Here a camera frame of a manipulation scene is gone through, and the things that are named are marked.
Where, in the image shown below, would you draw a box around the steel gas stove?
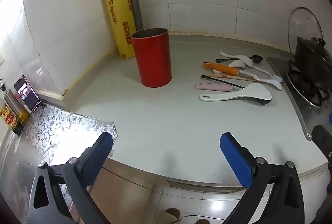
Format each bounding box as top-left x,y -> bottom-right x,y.
266,56 -> 332,141

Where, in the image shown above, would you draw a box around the small black spoon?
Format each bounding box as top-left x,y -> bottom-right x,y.
215,55 -> 263,63

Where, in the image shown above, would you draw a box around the red cylindrical canister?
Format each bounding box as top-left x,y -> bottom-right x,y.
131,28 -> 173,88

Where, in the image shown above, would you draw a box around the orange handled peeler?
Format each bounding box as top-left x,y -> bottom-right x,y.
202,61 -> 259,80

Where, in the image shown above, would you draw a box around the black cooking pot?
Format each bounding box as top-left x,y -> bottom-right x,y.
292,37 -> 332,74

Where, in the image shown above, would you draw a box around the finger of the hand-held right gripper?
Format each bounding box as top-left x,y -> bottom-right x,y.
311,125 -> 332,159

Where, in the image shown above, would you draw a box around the beige cabinet front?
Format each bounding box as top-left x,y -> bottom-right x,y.
88,159 -> 156,217

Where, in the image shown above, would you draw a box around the large black ladle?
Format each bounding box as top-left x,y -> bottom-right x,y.
201,75 -> 271,106

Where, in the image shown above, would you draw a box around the wooden chopsticks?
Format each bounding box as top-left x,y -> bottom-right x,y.
207,73 -> 254,82

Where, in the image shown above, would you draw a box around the glass pot lid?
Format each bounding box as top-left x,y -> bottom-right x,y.
288,7 -> 323,59

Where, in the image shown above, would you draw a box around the oil bottle red label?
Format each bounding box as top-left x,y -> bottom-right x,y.
0,105 -> 24,136

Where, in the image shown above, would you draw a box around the black smartphone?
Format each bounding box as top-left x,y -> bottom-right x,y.
14,74 -> 43,114

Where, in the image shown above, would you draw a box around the white ceramic spoon blue print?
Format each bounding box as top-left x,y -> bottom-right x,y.
220,51 -> 254,68

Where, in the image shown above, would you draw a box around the white plastic spoon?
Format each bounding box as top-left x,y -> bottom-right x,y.
251,65 -> 283,91

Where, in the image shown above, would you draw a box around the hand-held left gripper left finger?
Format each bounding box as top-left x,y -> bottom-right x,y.
28,132 -> 115,224

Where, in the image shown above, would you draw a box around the plain white ceramic spoon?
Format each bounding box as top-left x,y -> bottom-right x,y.
212,60 -> 246,75

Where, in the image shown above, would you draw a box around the patterned silver foil mat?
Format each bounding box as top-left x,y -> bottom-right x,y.
0,104 -> 118,224

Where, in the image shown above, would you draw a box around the pink handled utensil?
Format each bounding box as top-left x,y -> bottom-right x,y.
195,83 -> 234,92

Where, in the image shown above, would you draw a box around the yellow plastic wrap roll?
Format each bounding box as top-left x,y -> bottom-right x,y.
99,0 -> 136,60

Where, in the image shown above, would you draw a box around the white dotted rice paddle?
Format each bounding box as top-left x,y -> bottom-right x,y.
200,83 -> 272,102

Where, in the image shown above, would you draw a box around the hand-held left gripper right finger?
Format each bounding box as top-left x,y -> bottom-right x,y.
219,132 -> 304,224

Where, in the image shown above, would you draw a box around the brown slipper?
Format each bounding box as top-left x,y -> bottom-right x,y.
165,208 -> 182,224

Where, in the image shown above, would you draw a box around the metal dispenser bottle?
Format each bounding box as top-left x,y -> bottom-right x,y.
0,78 -> 31,123

